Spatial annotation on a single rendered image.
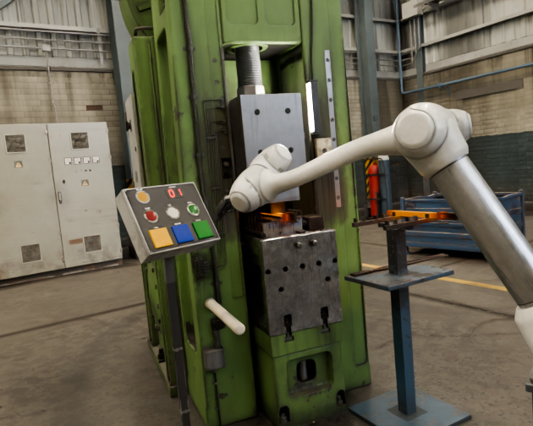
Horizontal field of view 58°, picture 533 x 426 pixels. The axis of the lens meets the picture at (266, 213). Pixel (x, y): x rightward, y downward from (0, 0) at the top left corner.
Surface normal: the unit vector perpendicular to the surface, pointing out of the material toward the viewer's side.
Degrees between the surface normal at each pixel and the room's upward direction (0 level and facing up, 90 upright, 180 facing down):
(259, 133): 90
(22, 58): 90
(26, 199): 90
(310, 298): 90
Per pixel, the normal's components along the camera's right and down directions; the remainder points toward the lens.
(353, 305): 0.36, 0.05
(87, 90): 0.53, -0.05
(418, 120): -0.59, 0.10
